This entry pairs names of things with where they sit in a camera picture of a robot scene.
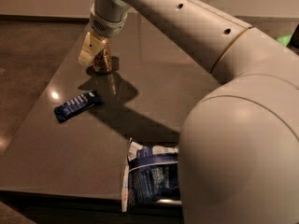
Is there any blue chip bag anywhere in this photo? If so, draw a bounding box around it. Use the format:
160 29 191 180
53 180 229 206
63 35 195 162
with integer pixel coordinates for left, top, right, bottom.
121 138 180 212

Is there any orange soda can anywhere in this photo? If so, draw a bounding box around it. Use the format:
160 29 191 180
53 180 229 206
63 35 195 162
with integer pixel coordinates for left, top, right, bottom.
93 42 112 74

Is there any dark blue snack bar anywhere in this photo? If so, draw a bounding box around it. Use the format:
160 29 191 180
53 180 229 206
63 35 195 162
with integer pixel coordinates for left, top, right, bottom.
54 91 104 123

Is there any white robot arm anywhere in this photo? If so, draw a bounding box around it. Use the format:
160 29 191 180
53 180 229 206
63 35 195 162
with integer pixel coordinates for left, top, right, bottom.
79 0 299 224

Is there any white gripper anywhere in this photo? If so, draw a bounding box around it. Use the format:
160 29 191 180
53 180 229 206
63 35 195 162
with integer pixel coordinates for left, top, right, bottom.
78 4 126 66

